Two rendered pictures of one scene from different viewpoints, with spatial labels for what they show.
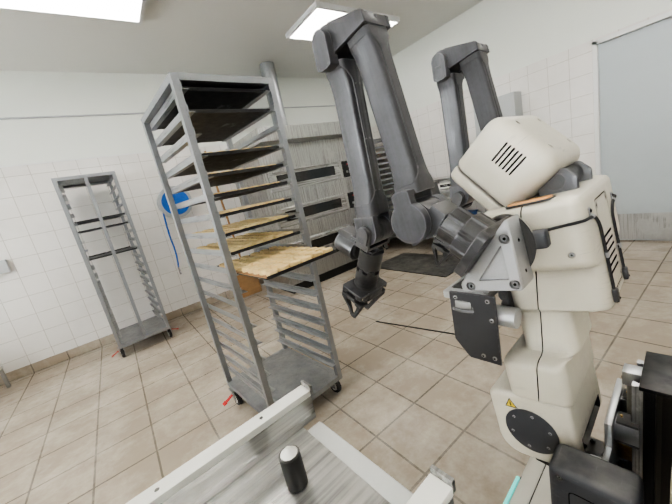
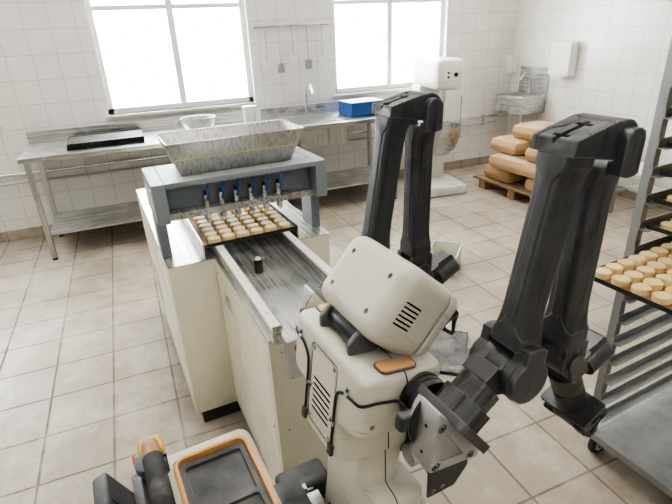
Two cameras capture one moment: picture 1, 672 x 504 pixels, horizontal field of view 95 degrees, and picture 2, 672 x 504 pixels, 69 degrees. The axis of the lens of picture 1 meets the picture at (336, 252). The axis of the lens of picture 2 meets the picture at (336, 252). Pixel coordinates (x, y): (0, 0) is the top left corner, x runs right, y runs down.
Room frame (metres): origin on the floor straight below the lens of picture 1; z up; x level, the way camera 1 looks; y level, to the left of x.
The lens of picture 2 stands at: (0.74, -1.21, 1.68)
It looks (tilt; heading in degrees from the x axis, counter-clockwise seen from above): 24 degrees down; 103
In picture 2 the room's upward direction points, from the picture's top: 3 degrees counter-clockwise
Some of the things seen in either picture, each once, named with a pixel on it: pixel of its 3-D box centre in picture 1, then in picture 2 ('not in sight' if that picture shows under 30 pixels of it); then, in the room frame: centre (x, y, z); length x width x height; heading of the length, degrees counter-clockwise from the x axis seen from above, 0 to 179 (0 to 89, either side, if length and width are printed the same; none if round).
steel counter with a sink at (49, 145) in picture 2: not in sight; (230, 156); (-1.26, 3.21, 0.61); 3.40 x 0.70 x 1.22; 35
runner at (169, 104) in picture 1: (165, 109); not in sight; (1.65, 0.66, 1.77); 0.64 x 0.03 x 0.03; 39
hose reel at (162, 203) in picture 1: (182, 229); not in sight; (4.06, 1.88, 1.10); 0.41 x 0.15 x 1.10; 125
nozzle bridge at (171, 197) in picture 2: not in sight; (238, 201); (-0.13, 0.73, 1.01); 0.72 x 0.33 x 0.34; 37
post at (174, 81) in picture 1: (231, 272); (632, 245); (1.39, 0.49, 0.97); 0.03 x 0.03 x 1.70; 39
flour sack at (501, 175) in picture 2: not in sight; (520, 169); (1.61, 4.45, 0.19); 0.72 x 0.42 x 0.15; 37
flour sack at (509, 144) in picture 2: not in sight; (528, 142); (1.66, 4.44, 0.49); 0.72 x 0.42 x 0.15; 35
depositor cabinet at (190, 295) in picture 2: not in sight; (228, 277); (-0.42, 1.10, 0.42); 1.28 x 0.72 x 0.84; 127
